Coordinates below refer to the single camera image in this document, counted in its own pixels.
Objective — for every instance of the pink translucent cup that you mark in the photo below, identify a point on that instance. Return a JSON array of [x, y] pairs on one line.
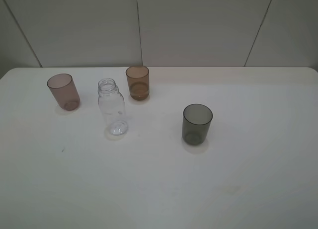
[[63, 89]]

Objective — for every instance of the clear plastic water bottle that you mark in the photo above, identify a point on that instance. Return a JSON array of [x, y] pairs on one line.
[[112, 106]]

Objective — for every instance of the dark grey translucent cup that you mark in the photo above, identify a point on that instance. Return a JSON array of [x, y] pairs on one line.
[[196, 123]]

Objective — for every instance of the orange translucent cup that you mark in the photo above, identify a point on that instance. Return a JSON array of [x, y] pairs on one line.
[[138, 82]]

